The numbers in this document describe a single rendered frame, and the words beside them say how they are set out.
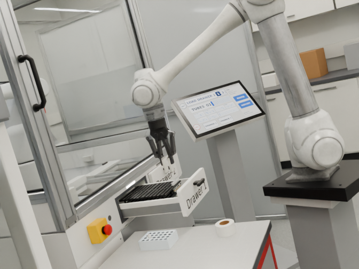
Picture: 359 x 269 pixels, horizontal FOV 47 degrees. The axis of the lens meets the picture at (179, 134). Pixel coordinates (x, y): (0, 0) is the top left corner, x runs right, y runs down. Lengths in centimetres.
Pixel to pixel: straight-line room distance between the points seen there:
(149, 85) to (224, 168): 126
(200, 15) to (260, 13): 185
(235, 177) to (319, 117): 124
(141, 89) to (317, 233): 93
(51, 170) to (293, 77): 90
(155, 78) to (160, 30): 200
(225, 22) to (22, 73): 78
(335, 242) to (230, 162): 105
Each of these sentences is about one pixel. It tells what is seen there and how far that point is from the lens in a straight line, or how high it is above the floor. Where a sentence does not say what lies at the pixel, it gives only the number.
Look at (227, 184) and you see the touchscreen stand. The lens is 267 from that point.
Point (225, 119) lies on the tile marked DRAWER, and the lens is 254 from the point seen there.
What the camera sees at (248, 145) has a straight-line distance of 337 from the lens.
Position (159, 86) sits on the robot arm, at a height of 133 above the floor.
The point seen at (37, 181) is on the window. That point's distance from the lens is 151.
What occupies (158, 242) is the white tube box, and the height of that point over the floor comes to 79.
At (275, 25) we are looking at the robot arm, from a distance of 154.
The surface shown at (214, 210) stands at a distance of 369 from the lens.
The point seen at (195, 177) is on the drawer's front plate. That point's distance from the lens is 175.
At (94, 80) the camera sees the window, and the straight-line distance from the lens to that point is 179.
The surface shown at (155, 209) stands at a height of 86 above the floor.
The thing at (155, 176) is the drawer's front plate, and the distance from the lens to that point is 203.
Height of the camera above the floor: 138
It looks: 9 degrees down
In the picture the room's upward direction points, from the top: 15 degrees counter-clockwise
